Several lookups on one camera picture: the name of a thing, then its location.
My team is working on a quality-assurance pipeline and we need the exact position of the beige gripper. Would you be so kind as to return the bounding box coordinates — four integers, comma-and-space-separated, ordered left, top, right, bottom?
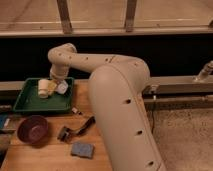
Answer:
48, 65, 68, 94

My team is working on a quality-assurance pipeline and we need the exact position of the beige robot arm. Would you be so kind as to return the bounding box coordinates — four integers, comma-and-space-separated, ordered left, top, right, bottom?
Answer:
48, 43, 167, 171

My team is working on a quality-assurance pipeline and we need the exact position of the green plastic tray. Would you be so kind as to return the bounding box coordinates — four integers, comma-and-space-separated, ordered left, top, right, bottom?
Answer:
13, 77, 74, 114

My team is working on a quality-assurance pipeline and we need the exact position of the white paper cup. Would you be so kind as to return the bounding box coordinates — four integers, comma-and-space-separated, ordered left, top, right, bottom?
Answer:
38, 79, 49, 98

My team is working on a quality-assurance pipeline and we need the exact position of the purple bowl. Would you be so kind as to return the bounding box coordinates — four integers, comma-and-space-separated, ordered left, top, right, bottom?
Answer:
17, 115, 49, 144

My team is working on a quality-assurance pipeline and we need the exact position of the blue sponge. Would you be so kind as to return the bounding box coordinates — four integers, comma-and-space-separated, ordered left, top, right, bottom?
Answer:
71, 142, 94, 159

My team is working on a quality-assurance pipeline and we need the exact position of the metal faucet pipe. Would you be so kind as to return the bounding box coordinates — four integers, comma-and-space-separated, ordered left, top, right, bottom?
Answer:
195, 60, 213, 82

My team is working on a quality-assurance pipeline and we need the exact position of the black handled brush tool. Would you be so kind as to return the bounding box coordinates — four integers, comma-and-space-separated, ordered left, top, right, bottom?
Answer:
57, 116, 95, 142

